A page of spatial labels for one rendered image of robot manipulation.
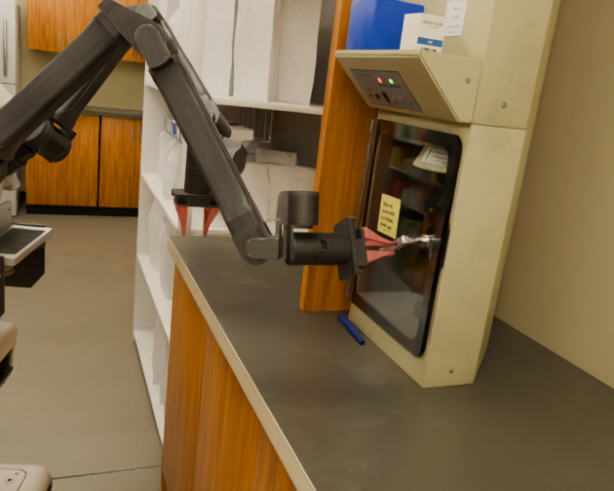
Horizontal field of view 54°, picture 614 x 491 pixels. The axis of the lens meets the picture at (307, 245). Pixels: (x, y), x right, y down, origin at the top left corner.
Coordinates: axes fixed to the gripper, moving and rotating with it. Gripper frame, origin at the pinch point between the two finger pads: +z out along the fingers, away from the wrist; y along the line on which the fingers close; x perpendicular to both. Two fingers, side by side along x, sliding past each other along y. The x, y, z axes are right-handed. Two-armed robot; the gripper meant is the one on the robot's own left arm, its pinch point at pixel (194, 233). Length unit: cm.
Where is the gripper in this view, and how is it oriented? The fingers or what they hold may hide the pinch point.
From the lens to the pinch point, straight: 135.6
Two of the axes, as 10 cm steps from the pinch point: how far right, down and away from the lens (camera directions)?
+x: -3.6, -2.8, 8.9
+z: -1.2, 9.6, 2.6
